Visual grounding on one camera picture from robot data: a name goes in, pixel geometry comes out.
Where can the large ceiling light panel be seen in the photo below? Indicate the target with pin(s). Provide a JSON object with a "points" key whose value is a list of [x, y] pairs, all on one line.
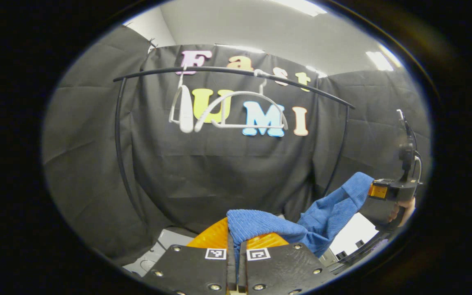
{"points": [[299, 6]]}

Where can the black backdrop cloth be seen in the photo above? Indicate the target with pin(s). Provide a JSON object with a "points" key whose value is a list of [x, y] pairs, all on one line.
{"points": [[219, 176]]}

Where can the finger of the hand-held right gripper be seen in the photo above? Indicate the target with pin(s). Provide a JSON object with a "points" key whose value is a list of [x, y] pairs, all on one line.
{"points": [[378, 191]]}

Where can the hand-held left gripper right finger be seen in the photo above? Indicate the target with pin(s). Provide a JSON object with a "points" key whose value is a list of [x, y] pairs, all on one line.
{"points": [[242, 274]]}

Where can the white plastic hanger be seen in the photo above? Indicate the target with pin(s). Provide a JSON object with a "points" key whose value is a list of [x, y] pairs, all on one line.
{"points": [[186, 110], [252, 126]]}

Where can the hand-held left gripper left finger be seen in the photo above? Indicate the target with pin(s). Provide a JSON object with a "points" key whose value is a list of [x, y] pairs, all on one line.
{"points": [[231, 274]]}

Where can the black metal clothes rack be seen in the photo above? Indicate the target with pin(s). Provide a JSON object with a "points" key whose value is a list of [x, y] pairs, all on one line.
{"points": [[117, 123]]}

